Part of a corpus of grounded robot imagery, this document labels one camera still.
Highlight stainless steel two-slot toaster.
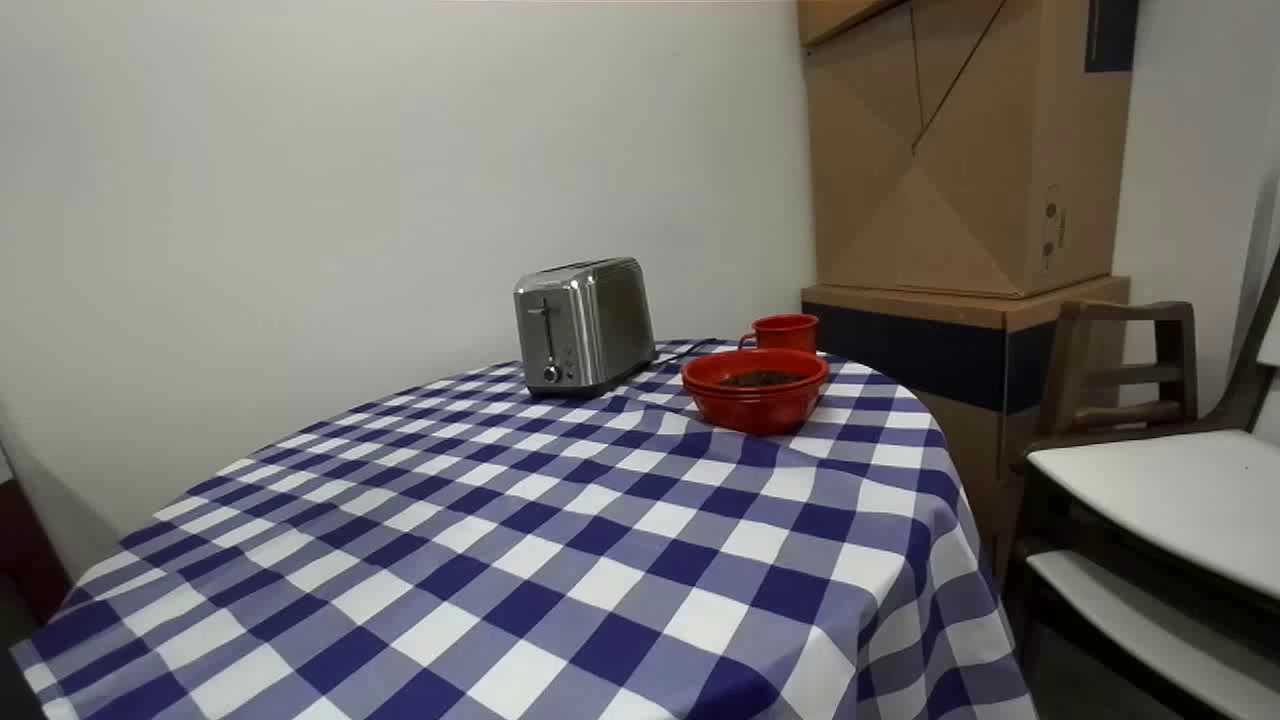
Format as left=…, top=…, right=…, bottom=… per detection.
left=512, top=257, right=659, bottom=402

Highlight dark coffee beans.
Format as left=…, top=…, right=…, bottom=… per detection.
left=718, top=368, right=801, bottom=394

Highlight red plastic bowl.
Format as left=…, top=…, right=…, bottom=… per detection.
left=682, top=349, right=831, bottom=439

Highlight red plastic mug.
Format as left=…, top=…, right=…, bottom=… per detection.
left=739, top=314, right=825, bottom=360

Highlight blue white checkered tablecloth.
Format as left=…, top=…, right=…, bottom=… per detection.
left=7, top=337, right=1041, bottom=720

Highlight cardboard box with black band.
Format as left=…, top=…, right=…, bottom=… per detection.
left=796, top=275, right=1136, bottom=574

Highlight tall brown cardboard box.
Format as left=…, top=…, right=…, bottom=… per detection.
left=796, top=0, right=1139, bottom=302

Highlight dark red furniture edge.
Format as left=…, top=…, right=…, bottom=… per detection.
left=0, top=447, right=72, bottom=633

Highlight dark panel on wall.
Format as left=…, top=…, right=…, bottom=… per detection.
left=1086, top=0, right=1146, bottom=78

